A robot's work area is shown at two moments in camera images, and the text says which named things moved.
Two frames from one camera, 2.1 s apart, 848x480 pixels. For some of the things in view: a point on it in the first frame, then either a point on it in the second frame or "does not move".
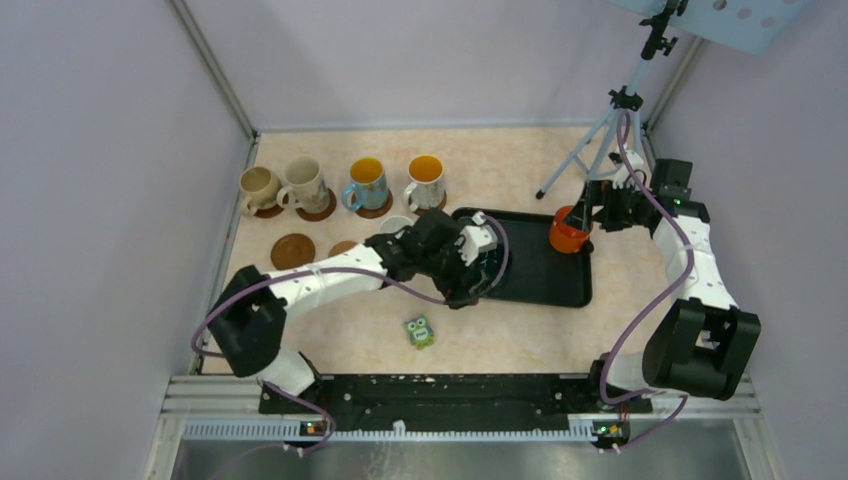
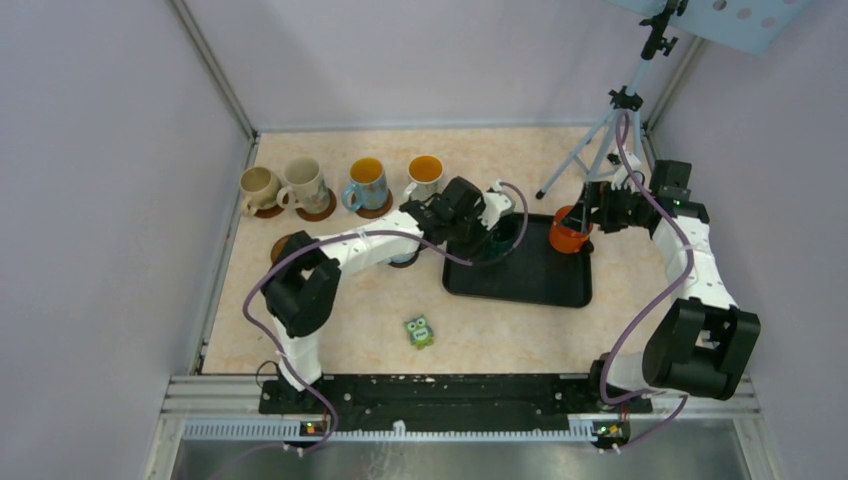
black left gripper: [455, 293] → [475, 213]
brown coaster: [269, 212] does not move
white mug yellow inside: [427, 191] does not move
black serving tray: [537, 272] does not move
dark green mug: [490, 265] → [499, 240]
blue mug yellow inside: [368, 188] does not move
